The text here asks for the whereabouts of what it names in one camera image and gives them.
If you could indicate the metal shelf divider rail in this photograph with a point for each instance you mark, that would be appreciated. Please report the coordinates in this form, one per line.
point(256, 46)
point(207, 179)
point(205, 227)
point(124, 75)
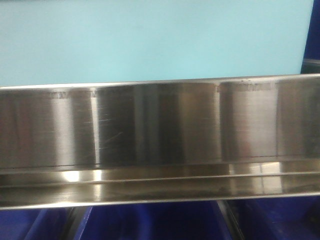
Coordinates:
point(75, 223)

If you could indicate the dark blue bin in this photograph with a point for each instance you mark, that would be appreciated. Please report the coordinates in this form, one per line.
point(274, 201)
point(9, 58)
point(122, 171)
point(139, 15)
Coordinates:
point(311, 59)
point(287, 218)
point(33, 224)
point(191, 220)

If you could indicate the dark blue bin upper right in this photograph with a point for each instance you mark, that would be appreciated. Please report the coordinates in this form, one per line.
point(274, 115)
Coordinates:
point(311, 59)

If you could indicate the dark blue bin lower middle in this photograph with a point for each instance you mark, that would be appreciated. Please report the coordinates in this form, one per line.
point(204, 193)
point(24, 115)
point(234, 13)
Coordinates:
point(191, 220)

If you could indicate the light blue plastic bin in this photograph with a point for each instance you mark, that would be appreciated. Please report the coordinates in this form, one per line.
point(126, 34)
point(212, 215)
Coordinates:
point(92, 41)

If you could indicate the dark blue bin lower left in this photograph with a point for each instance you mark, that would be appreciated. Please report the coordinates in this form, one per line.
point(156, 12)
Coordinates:
point(33, 224)

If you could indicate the dark blue bin lower right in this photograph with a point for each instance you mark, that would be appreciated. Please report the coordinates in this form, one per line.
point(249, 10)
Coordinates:
point(287, 218)

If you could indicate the stainless steel shelf front rail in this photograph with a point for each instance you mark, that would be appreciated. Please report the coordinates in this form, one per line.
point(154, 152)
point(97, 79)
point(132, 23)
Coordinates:
point(85, 144)

